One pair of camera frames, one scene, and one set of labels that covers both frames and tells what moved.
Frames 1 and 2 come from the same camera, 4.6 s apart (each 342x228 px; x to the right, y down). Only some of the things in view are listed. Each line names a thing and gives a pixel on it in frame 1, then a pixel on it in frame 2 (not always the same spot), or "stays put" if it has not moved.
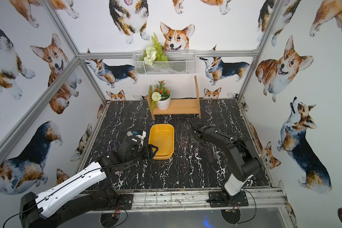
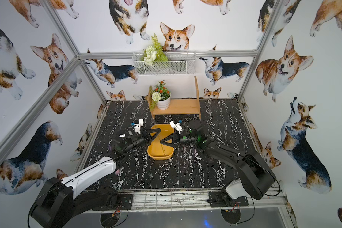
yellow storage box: x=162 y=136 stays put
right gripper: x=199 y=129 to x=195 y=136
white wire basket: x=165 y=62 stays put
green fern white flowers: x=153 y=53 stays put
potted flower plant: x=160 y=97 stays put
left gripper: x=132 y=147 to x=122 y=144
